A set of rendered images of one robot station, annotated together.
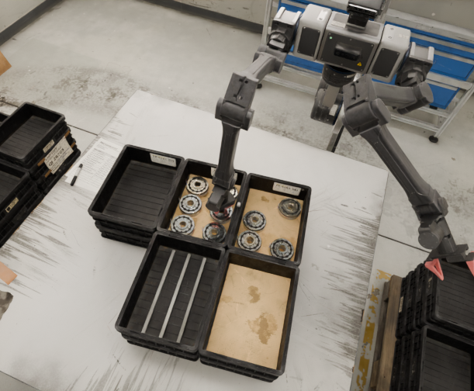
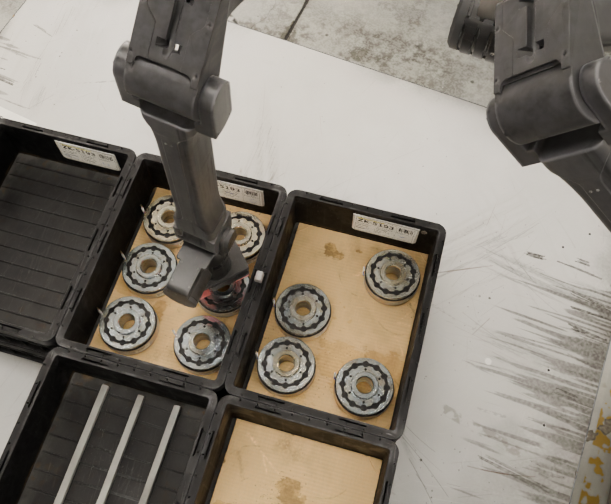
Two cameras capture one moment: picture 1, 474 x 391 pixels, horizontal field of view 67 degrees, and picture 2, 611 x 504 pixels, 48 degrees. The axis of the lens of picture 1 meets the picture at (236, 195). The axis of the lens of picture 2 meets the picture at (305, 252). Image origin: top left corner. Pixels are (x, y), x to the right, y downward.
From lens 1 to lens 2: 0.44 m
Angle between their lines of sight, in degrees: 10
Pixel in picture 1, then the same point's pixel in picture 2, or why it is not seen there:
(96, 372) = not seen: outside the picture
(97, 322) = not seen: outside the picture
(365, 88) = (562, 19)
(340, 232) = (521, 325)
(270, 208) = (345, 275)
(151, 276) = (50, 451)
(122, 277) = not seen: outside the picture
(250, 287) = (281, 481)
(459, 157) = not seen: outside the picture
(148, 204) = (53, 266)
